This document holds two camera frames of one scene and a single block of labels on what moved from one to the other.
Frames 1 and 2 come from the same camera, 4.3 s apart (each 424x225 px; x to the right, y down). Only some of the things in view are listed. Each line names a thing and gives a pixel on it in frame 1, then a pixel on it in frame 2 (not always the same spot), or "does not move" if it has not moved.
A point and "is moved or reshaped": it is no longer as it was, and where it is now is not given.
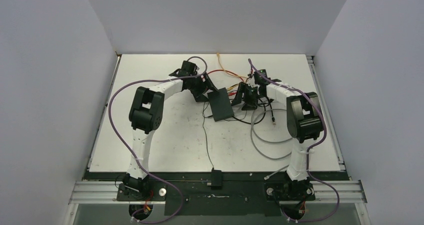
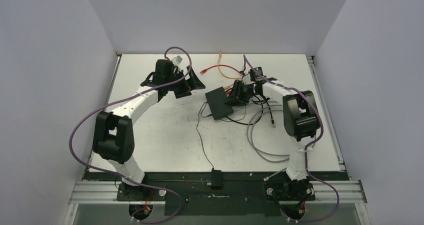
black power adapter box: [216, 179] does not move
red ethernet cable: [231, 93] to [205, 70]
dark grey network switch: [221, 105] does not move
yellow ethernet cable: [229, 73] is moved or reshaped
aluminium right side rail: [342, 164] does not move
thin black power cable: [203, 117] to [197, 132]
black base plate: [242, 194] does not move
